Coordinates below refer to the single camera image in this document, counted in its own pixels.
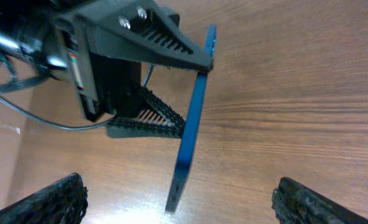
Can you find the blue Samsung Galaxy smartphone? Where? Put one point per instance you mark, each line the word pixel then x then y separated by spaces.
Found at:
pixel 188 144

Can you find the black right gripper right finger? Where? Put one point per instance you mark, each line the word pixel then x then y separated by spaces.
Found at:
pixel 293 202

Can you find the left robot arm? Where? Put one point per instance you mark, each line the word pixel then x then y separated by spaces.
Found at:
pixel 24 25

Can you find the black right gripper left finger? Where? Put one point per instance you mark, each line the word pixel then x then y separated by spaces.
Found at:
pixel 64 201

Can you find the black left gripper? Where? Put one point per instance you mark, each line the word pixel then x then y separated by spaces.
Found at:
pixel 131 30

